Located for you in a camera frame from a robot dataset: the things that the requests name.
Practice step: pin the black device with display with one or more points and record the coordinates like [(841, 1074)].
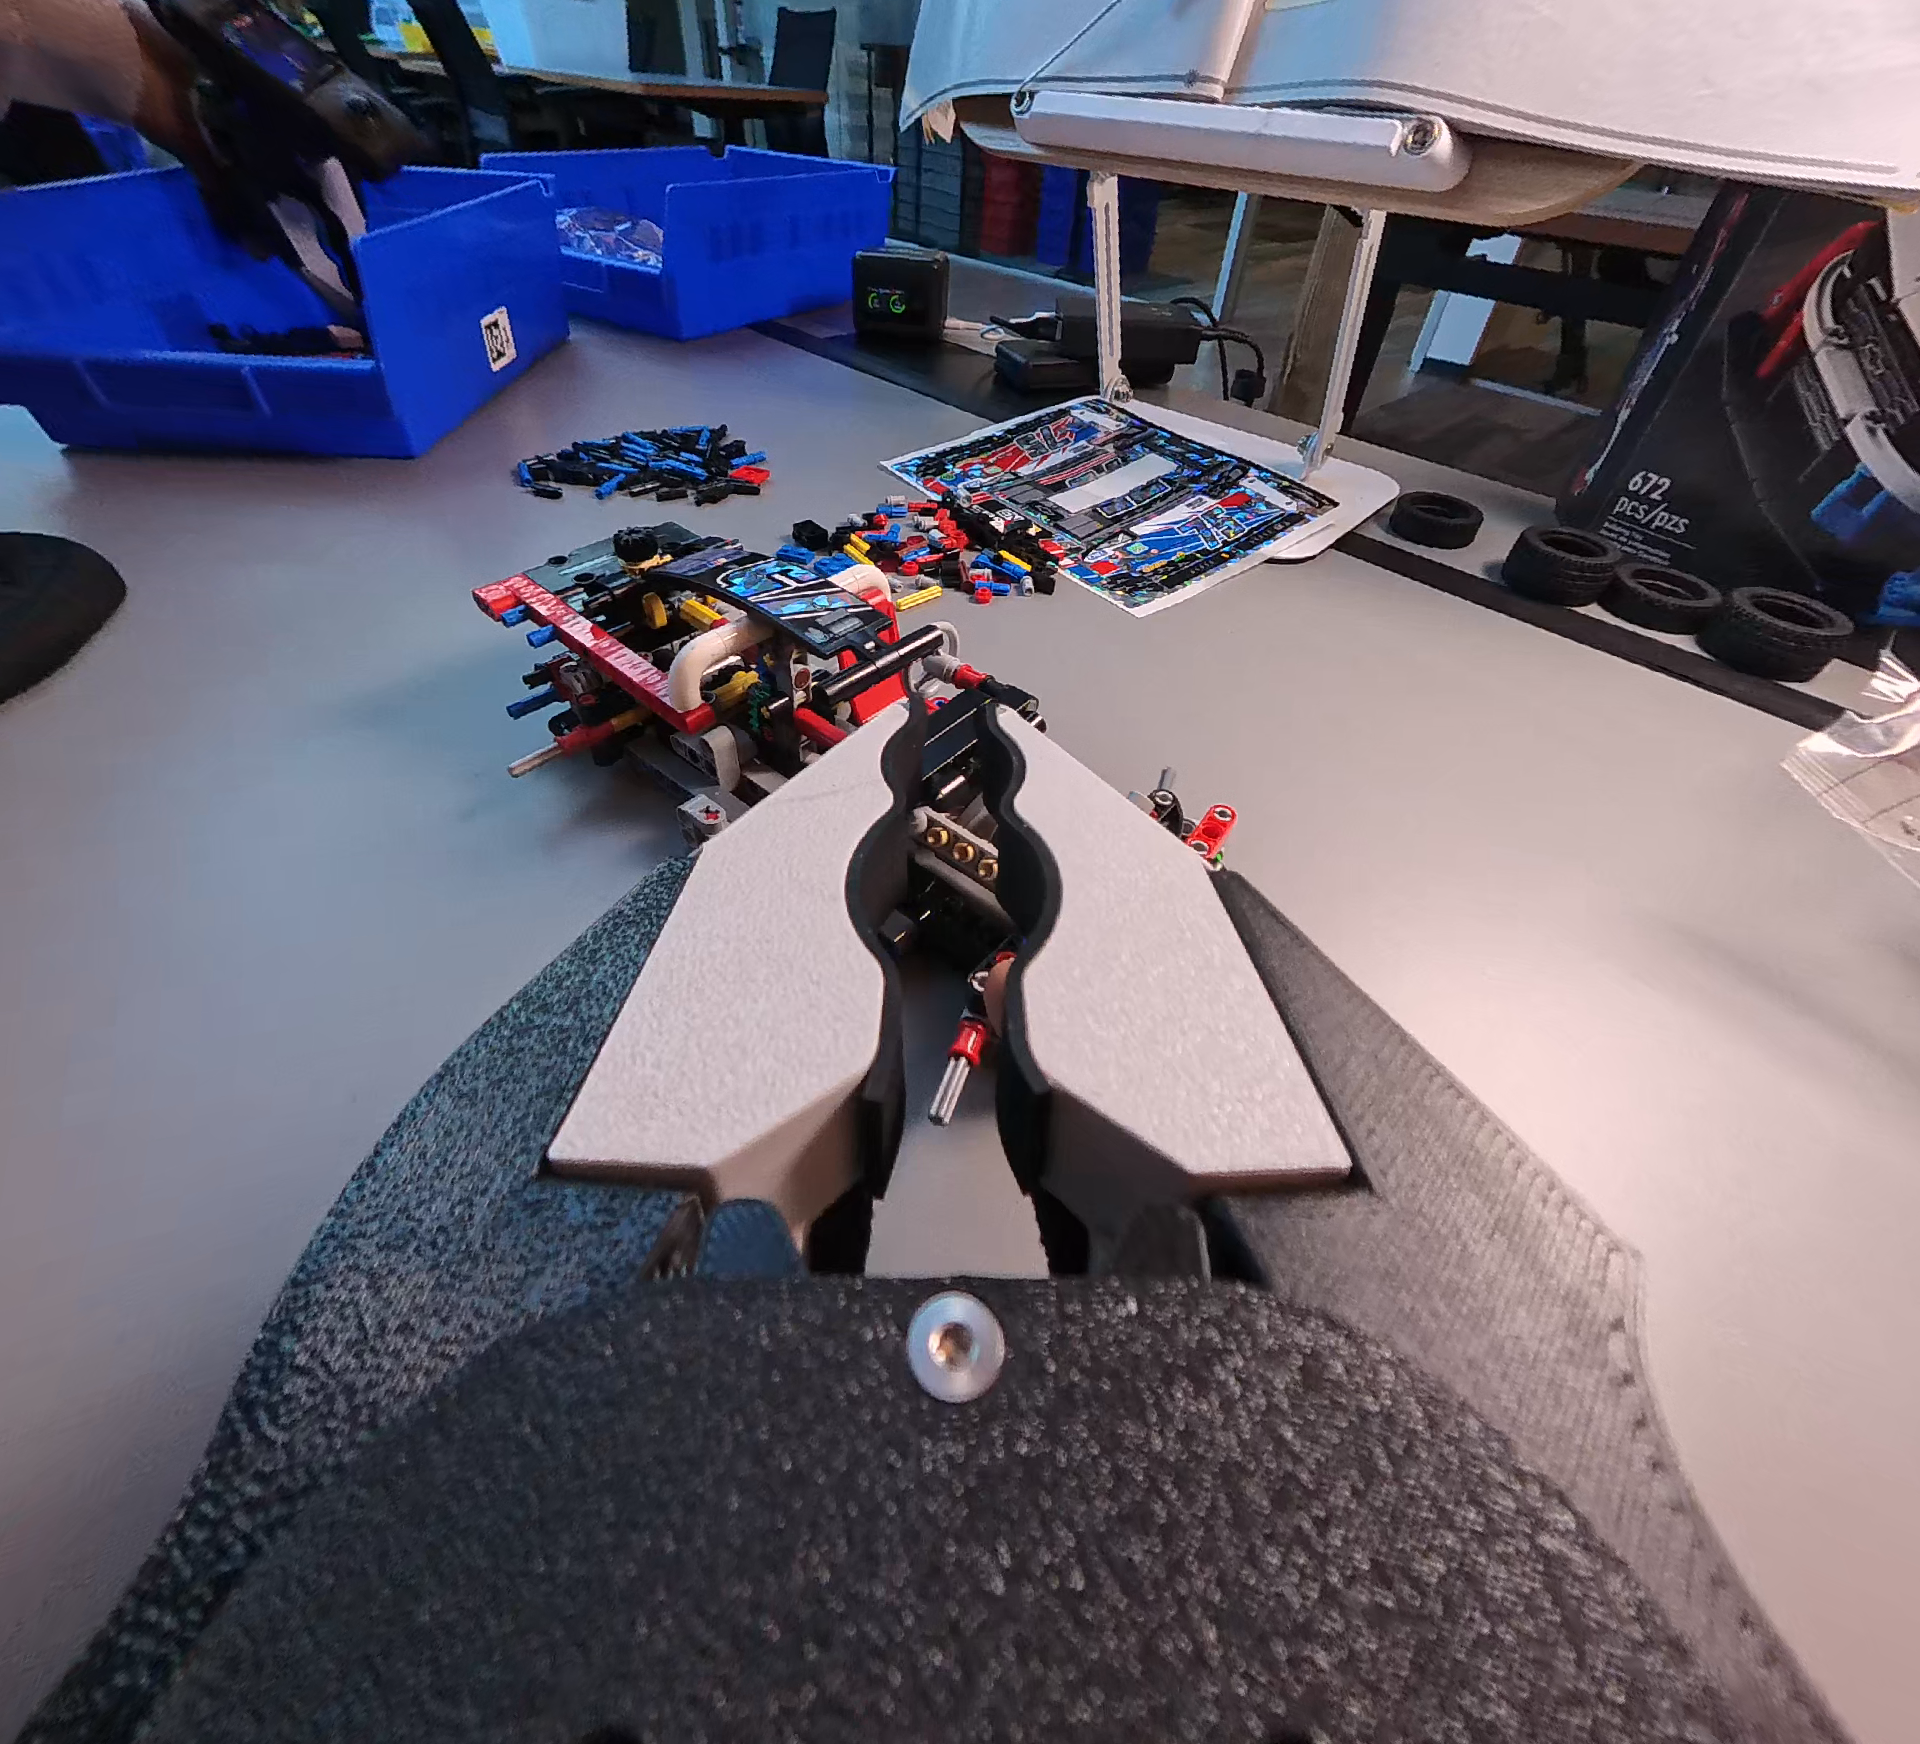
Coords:
[(900, 293)]

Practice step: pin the person's left forearm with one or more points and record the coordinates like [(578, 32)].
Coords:
[(60, 18)]

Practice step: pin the red and blue crates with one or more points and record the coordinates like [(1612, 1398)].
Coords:
[(1034, 213)]

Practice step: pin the black rubber lego tyre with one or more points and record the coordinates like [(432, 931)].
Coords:
[(1437, 520), (1562, 563), (1774, 633), (1657, 596)]

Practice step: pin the black office chair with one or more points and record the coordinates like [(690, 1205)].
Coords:
[(451, 49), (802, 71)]

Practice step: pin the black lego set box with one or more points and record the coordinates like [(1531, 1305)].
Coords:
[(1725, 393)]

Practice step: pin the large blue storage bin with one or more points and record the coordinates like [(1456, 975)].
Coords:
[(719, 244)]

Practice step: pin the blue bin with tag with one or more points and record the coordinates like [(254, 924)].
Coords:
[(377, 333)]

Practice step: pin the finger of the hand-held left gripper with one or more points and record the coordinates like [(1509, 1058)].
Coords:
[(315, 260), (342, 208)]

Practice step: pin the black chair armrest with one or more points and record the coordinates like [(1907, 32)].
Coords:
[(45, 610)]

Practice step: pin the pile of mixed coloured pieces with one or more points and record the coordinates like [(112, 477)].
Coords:
[(931, 550)]

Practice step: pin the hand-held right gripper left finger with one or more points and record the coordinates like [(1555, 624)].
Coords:
[(719, 1023)]

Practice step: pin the holographic sticker sheet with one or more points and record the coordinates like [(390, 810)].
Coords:
[(1112, 507)]

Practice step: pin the assorted large lego parts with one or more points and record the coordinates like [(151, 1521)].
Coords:
[(285, 337)]

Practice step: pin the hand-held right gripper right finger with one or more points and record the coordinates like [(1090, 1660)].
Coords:
[(1185, 1023)]

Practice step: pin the small clear plastic bag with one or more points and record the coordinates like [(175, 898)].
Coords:
[(608, 237)]

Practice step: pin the pile of black blue pins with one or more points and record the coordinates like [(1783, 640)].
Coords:
[(646, 462)]

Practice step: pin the long wooden office desk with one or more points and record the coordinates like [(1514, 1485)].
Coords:
[(676, 90)]

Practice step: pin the lego car model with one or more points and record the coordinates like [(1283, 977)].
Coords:
[(719, 633)]

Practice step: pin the black power adapter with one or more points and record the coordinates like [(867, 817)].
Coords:
[(1112, 341)]

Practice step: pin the clear plastic bags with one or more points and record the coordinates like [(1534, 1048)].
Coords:
[(1868, 754)]

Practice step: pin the person's right hand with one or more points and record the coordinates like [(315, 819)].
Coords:
[(991, 987)]

